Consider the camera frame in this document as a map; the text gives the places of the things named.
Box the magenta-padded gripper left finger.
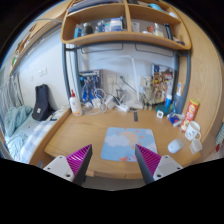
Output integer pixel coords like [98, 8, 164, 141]
[43, 143, 94, 186]

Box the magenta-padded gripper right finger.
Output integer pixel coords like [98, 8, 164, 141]
[134, 143, 184, 185]

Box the white grey computer mouse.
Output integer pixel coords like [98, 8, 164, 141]
[167, 138, 185, 155]

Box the light blue sun-print mouse pad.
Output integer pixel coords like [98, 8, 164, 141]
[100, 126, 159, 163]

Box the translucent white plastic container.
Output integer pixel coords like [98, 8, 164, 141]
[189, 138, 203, 155]

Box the blue tissue packet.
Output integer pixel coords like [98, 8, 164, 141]
[167, 112, 184, 128]

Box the white mug with drawn face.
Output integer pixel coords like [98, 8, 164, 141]
[184, 120, 203, 142]

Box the teal round dish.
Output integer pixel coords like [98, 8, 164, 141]
[155, 103, 172, 117]

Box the white red-capped lotion bottle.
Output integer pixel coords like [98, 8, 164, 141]
[68, 89, 83, 117]

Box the white desk lamp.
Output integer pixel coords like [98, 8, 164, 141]
[128, 54, 144, 110]

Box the red chip can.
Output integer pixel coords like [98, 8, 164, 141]
[179, 98, 201, 132]

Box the bed with teal blanket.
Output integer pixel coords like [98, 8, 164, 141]
[0, 105, 69, 164]

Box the blue spray bottle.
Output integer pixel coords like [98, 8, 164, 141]
[173, 82, 184, 114]

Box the tan robot model figure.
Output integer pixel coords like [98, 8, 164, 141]
[142, 77, 158, 111]

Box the white power adapter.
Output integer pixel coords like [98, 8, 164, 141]
[104, 95, 117, 111]

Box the blue robot-print box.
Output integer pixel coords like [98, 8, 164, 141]
[78, 69, 104, 103]

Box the colourful printed poster box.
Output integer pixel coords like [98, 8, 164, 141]
[151, 63, 175, 104]

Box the wooden desk shelf unit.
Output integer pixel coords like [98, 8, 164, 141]
[60, 0, 193, 51]

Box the wooden wall shelf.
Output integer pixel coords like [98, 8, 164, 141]
[9, 18, 64, 76]

